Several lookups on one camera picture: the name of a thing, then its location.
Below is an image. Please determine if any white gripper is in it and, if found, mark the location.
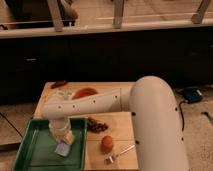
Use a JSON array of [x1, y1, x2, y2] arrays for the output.
[[49, 118, 75, 145]]

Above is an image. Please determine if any light blue sponge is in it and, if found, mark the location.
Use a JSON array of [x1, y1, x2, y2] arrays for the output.
[[55, 142, 71, 157]]

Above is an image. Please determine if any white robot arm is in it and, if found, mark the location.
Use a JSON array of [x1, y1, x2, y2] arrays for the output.
[[41, 76, 190, 171]]

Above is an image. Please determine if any green plastic tray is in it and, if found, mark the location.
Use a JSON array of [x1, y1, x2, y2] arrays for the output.
[[12, 118, 87, 171]]

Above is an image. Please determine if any bunch of dark grapes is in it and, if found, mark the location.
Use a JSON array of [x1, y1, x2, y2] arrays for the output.
[[87, 117, 108, 133]]

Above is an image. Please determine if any orange round fruit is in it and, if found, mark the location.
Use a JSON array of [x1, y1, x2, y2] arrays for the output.
[[101, 136, 114, 153]]

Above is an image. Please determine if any silver metal fork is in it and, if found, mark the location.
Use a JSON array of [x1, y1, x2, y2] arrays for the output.
[[104, 145, 135, 164]]

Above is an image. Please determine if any dark red sausage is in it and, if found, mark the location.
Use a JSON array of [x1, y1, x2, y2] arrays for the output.
[[51, 81, 67, 89]]

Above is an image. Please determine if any blue power box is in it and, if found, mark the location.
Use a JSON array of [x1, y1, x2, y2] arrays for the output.
[[182, 87, 203, 103]]

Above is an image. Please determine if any dark cabinet with counter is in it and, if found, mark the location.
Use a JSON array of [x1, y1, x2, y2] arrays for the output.
[[0, 26, 213, 105]]

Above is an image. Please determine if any black power cable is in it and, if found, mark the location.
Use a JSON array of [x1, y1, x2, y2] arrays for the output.
[[178, 99, 186, 132]]

